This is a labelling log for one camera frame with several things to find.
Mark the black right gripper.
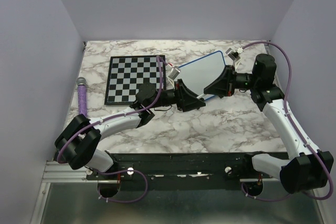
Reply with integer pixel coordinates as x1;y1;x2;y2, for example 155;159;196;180
204;65;259;97

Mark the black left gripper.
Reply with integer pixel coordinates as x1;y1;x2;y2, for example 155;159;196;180
148;79;206;112

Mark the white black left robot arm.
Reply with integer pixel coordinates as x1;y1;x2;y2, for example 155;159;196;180
55;80;206;179

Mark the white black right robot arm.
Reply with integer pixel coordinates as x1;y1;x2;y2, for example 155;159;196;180
204;54;334;194

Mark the blue framed whiteboard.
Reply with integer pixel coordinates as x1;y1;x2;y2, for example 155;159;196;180
175;50;226;101

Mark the black white chessboard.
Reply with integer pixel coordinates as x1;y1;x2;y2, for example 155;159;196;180
104;56;166;106

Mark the purple toy microphone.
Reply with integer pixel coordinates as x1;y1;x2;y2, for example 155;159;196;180
76;77;87;116

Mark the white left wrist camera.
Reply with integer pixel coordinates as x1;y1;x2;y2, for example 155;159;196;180
167;66;181;85

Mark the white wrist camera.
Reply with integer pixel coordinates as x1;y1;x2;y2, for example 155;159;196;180
167;66;181;85
225;48;244;69

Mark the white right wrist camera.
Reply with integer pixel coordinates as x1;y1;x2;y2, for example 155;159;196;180
225;48;244;69

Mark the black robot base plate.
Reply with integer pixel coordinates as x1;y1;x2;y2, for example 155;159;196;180
86;153;272;195

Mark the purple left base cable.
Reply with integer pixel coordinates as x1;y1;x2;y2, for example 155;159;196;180
98;168;150;204

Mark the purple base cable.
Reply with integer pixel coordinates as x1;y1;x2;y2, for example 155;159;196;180
241;179;295;203
98;168;150;204

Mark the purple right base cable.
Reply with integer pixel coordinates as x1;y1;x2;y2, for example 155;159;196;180
241;179;295;203

